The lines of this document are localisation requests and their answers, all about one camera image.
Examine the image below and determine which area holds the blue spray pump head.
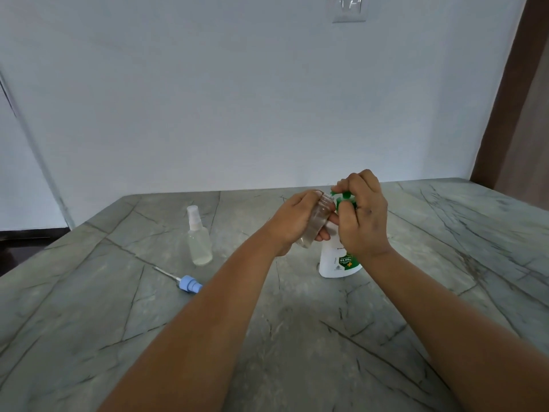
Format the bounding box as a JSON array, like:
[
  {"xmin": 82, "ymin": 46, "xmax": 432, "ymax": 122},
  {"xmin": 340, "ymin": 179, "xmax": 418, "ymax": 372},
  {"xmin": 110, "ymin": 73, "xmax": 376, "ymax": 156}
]
[{"xmin": 153, "ymin": 266, "xmax": 203, "ymax": 293}]

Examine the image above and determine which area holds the small clear bottle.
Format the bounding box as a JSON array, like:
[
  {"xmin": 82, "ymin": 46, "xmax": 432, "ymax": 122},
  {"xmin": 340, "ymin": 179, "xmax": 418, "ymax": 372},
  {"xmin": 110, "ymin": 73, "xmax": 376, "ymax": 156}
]
[{"xmin": 295, "ymin": 192, "xmax": 336, "ymax": 249}]

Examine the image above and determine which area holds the person's left forearm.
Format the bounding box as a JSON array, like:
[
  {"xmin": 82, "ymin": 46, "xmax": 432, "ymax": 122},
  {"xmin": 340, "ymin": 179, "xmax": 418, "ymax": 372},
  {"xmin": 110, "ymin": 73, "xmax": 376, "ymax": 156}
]
[{"xmin": 98, "ymin": 221, "xmax": 293, "ymax": 412}]

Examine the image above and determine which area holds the clear spray bottle white cap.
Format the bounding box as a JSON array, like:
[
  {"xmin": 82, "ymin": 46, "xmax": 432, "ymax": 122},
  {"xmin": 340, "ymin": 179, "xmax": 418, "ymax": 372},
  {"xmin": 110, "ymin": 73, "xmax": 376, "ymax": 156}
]
[{"xmin": 186, "ymin": 205, "xmax": 214, "ymax": 267}]

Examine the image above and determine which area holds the person's right hand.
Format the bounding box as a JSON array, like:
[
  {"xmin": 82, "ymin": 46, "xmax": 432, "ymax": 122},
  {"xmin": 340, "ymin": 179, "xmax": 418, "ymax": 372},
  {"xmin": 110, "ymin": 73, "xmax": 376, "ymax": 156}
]
[{"xmin": 336, "ymin": 169, "xmax": 394, "ymax": 261}]

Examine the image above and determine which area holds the brown wooden door frame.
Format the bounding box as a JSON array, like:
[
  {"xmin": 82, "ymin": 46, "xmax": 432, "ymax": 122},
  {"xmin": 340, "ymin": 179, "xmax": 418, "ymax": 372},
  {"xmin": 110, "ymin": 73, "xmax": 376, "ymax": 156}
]
[{"xmin": 469, "ymin": 0, "xmax": 549, "ymax": 194}]

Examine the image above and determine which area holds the person's left hand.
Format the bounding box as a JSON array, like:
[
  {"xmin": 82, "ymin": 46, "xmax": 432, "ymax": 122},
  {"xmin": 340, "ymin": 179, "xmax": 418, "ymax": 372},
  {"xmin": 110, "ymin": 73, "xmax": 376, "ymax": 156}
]
[{"xmin": 265, "ymin": 190, "xmax": 340, "ymax": 258}]

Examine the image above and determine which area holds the white wall switch plate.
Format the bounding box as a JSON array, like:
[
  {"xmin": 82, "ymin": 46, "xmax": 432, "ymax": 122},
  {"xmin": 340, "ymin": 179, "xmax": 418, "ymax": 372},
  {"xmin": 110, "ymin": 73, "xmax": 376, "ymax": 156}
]
[{"xmin": 332, "ymin": 0, "xmax": 367, "ymax": 23}]

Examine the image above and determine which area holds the person's right forearm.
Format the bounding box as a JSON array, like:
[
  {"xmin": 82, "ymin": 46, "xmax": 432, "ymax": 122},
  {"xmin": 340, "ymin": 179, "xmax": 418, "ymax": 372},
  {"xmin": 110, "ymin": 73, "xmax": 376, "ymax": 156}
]
[{"xmin": 364, "ymin": 246, "xmax": 549, "ymax": 412}]

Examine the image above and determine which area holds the white pump bottle green top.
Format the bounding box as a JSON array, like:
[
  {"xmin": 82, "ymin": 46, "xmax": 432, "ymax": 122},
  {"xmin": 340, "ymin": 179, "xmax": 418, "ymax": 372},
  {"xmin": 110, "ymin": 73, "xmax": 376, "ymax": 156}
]
[{"xmin": 318, "ymin": 188, "xmax": 362, "ymax": 279}]

